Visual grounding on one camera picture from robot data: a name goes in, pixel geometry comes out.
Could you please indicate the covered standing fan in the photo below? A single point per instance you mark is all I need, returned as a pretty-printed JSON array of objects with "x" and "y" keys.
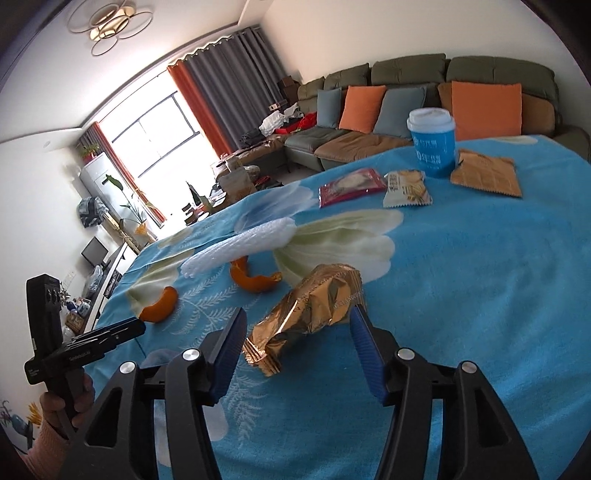
[{"x": 91, "y": 211}]

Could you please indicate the dark glass coffee table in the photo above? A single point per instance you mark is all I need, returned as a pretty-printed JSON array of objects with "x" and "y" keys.
[{"x": 234, "y": 181}]

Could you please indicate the blue floral tablecloth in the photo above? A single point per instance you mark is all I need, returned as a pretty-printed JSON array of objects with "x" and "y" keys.
[{"x": 503, "y": 282}]

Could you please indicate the orange and grey curtain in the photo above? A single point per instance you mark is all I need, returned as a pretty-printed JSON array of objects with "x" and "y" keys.
[{"x": 229, "y": 85}]

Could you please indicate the small black monitor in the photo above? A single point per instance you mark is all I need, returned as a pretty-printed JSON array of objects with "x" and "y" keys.
[{"x": 95, "y": 252}]

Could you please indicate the orange cushion near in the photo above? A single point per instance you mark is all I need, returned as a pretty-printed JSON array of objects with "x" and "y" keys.
[{"x": 486, "y": 110}]

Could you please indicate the orange cushion far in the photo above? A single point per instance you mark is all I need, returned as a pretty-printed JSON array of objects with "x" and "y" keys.
[{"x": 362, "y": 108}]

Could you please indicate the grey blue cushion far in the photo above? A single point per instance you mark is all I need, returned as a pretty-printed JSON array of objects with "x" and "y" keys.
[{"x": 329, "y": 104}]

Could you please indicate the grey blue cushion near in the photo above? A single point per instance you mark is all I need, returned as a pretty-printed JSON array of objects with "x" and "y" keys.
[{"x": 397, "y": 105}]

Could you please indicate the blue lidded coffee cup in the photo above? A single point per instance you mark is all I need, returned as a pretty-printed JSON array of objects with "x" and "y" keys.
[{"x": 433, "y": 134}]

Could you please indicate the window with dark frame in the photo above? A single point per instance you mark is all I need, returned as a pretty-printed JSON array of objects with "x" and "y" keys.
[{"x": 142, "y": 138}]

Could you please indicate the gold snack bag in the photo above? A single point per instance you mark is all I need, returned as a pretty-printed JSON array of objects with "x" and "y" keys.
[{"x": 322, "y": 299}]

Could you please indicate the red snack packet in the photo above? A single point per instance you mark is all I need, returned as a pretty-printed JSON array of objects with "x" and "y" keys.
[{"x": 354, "y": 185}]

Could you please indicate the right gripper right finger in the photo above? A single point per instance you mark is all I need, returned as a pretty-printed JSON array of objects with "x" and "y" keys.
[{"x": 453, "y": 411}]

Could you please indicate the orange peel piece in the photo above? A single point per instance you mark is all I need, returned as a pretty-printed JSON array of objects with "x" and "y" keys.
[
  {"x": 162, "y": 308},
  {"x": 239, "y": 272}
]

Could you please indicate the green sectional sofa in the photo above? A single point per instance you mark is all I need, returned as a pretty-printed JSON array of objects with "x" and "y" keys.
[{"x": 427, "y": 100}]

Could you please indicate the potted tall leaf plant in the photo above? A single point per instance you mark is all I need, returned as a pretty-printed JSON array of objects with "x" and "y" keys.
[{"x": 141, "y": 227}]

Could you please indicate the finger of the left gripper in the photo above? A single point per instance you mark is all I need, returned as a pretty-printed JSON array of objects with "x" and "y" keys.
[{"x": 96, "y": 343}]

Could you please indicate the gold ring ceiling lamp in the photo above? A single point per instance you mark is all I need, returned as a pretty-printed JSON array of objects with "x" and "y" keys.
[{"x": 105, "y": 24}]

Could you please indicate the brown flat snack packet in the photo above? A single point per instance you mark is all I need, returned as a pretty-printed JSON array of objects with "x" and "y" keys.
[{"x": 486, "y": 173}]

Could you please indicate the white standing air conditioner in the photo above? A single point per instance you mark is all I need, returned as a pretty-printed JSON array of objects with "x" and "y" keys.
[{"x": 92, "y": 175}]

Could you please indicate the orange cushion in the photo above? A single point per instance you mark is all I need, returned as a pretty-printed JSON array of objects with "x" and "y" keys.
[
  {"x": 486, "y": 110},
  {"x": 362, "y": 108}
]

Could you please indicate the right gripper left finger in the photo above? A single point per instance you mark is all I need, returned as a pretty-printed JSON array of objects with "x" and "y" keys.
[{"x": 117, "y": 439}]

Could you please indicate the grey blue cushion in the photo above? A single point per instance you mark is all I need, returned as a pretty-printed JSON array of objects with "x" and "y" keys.
[
  {"x": 397, "y": 105},
  {"x": 329, "y": 104}
]

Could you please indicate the white cracker packet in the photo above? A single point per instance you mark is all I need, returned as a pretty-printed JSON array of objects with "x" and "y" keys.
[{"x": 406, "y": 188}]

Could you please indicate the white tv cabinet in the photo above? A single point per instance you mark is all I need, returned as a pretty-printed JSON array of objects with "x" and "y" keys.
[{"x": 116, "y": 265}]

